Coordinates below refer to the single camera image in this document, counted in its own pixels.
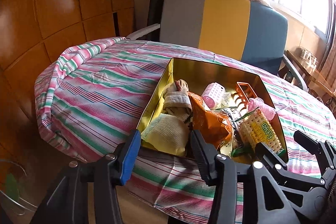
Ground cluster of glass jars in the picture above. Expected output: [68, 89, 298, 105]
[297, 47, 319, 68]

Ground grey yellow blue armchair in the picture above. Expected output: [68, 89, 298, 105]
[126, 0, 307, 90]

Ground wooden side table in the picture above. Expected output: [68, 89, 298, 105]
[285, 49, 336, 98]

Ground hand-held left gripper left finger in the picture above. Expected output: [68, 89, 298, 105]
[30, 130, 141, 224]

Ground green plastic piece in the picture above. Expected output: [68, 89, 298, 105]
[231, 147, 248, 156]

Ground orange snack packet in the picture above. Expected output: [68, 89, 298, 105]
[188, 91, 234, 151]

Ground beige knitted socks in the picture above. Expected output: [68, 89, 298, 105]
[161, 79, 193, 123]

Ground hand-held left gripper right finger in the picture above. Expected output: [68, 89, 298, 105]
[190, 130, 301, 224]

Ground green scrap in bucket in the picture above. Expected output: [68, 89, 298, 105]
[5, 174, 20, 201]

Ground pale yellow cloth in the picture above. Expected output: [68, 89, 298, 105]
[142, 113, 191, 156]

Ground gold metal tin container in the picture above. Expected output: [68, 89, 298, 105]
[136, 57, 289, 164]

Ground yellow cracker packet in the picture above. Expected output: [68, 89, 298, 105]
[239, 107, 286, 159]

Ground striped pink green tablecloth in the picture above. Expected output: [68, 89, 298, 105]
[35, 37, 336, 218]

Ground wooden wardrobe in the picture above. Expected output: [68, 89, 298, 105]
[0, 0, 135, 135]

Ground pink hair roller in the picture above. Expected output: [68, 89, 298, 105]
[248, 97, 277, 122]
[202, 82, 226, 109]

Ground green gold stick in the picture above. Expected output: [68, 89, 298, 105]
[234, 111, 253, 123]

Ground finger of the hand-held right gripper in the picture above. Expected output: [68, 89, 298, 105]
[293, 130, 336, 185]
[253, 142, 328, 216]

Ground orange plastic rack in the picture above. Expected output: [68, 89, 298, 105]
[235, 81, 259, 109]

